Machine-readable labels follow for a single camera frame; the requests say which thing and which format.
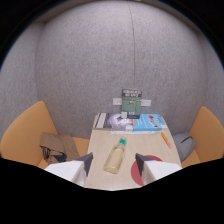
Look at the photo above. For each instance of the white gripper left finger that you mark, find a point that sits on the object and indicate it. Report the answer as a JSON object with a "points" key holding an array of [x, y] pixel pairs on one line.
{"points": [[71, 170]]}

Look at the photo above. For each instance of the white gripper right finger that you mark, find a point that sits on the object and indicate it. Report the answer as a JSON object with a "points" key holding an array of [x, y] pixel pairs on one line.
{"points": [[155, 169]]}

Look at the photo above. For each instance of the red round disc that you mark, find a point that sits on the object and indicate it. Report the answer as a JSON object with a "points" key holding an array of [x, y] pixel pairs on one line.
{"points": [[136, 171]]}

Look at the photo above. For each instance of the tan bag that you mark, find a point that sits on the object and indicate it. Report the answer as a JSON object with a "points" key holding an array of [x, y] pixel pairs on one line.
{"points": [[58, 146]]}

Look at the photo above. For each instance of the orange marker pen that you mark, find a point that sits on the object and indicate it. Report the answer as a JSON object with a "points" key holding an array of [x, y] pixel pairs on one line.
{"points": [[165, 139]]}

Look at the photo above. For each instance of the clear bottle green cap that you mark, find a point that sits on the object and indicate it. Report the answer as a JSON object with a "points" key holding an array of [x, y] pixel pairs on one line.
{"points": [[115, 158]]}

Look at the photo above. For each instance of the blue book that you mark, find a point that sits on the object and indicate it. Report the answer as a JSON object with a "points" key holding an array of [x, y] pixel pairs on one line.
{"points": [[148, 122]]}

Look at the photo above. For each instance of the orange bench seat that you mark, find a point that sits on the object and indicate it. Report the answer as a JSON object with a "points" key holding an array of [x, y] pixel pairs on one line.
{"points": [[207, 136], [26, 135]]}

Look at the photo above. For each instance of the small white box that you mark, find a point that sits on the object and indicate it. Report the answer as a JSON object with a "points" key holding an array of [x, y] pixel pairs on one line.
{"points": [[124, 114]]}

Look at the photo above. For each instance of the grey black book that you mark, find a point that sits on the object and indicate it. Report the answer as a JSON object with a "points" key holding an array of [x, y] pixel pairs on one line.
{"points": [[112, 121]]}

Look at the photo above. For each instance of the green standing book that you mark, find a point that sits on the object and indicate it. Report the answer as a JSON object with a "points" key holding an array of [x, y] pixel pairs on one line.
{"points": [[131, 103]]}

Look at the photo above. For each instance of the white wall socket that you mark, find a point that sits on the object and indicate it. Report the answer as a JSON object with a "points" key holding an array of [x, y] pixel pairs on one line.
{"points": [[116, 101], [146, 102]]}

